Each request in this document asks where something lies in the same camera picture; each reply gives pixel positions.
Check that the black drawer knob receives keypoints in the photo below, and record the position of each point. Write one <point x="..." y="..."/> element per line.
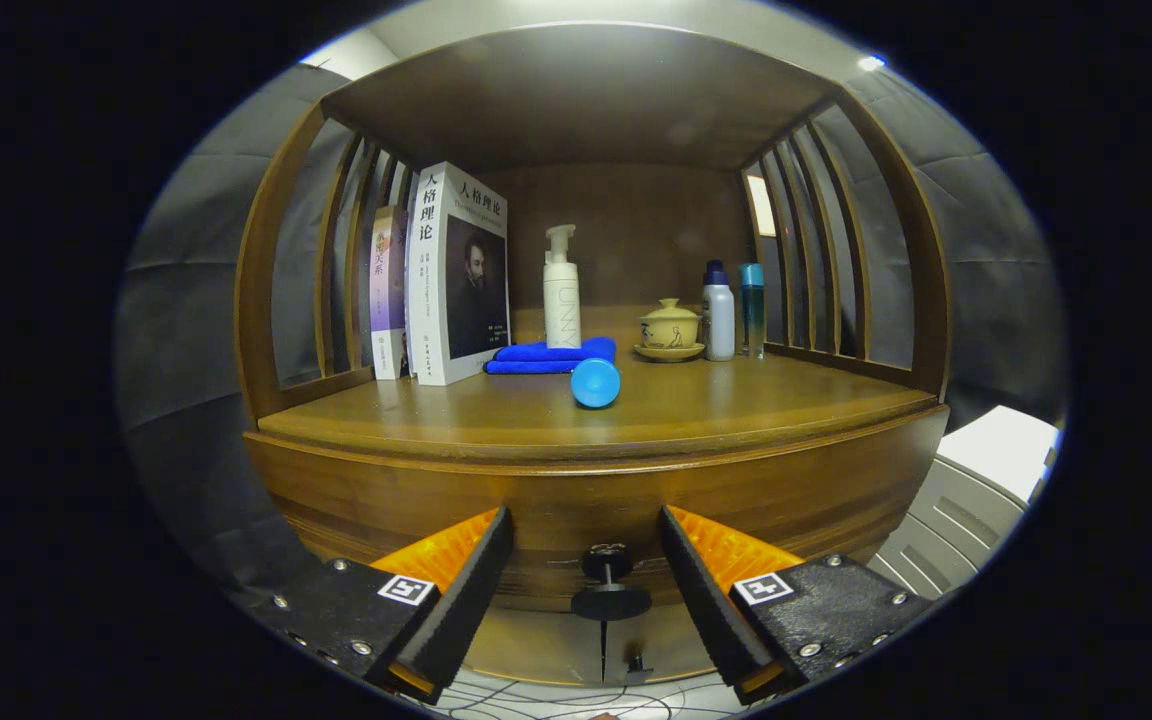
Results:
<point x="611" y="602"/>

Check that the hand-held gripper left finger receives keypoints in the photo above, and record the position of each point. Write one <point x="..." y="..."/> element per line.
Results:
<point x="466" y="590"/>

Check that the yellow lidded teacup with saucer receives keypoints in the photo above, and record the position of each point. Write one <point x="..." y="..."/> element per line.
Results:
<point x="669" y="328"/>

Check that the wooden cabinet with slatted shelf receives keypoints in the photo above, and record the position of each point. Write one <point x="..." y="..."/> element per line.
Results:
<point x="586" y="100"/>

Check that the slim teal bottle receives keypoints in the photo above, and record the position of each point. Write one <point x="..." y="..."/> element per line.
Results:
<point x="752" y="315"/>

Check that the wooden countertop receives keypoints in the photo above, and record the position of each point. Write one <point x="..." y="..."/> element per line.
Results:
<point x="536" y="415"/>

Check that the white book with portrait cover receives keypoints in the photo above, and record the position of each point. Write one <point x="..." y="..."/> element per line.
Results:
<point x="456" y="280"/>

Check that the small black cabinet door knob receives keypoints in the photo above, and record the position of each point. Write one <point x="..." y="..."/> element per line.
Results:
<point x="638" y="663"/>

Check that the purple book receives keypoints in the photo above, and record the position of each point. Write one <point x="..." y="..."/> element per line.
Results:
<point x="388" y="290"/>

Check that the blue and white cosmetic tube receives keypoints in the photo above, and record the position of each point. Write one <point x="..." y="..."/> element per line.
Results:
<point x="596" y="383"/>

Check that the wooden drawer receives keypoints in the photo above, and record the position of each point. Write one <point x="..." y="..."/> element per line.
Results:
<point x="586" y="490"/>

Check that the blue folded cloth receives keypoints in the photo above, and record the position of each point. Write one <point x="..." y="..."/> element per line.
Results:
<point x="536" y="355"/>

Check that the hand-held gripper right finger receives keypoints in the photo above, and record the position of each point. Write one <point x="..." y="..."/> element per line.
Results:
<point x="706" y="590"/>

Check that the white plastic drawer unit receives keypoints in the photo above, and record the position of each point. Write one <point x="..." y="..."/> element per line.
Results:
<point x="976" y="490"/>

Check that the small ceiling spot light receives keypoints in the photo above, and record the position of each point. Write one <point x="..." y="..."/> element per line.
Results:
<point x="871" y="63"/>

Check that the white pump bottle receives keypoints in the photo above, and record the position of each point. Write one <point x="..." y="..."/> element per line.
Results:
<point x="562" y="305"/>

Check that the white bottle with blue cap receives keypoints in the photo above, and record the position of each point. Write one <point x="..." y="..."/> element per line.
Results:
<point x="718" y="320"/>

